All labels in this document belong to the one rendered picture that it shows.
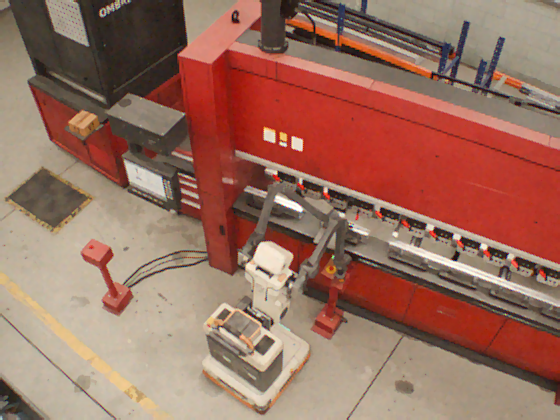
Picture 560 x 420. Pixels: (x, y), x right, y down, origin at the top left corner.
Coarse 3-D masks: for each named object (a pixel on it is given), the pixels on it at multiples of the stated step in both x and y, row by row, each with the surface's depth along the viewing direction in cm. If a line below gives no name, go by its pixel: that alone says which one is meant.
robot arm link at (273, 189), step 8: (272, 184) 370; (280, 184) 371; (272, 192) 365; (280, 192) 366; (272, 200) 367; (264, 208) 367; (264, 216) 367; (264, 224) 369; (256, 232) 369; (264, 232) 369; (256, 240) 367; (264, 240) 369
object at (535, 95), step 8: (520, 88) 459; (528, 88) 454; (536, 88) 454; (496, 96) 449; (528, 96) 454; (536, 96) 454; (544, 96) 449; (552, 96) 448; (544, 104) 447; (552, 104) 447; (544, 112) 430
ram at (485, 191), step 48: (240, 96) 365; (288, 96) 346; (240, 144) 400; (288, 144) 377; (336, 144) 357; (384, 144) 338; (432, 144) 321; (480, 144) 305; (384, 192) 368; (432, 192) 348; (480, 192) 329; (528, 192) 312; (480, 240) 357; (528, 240) 337
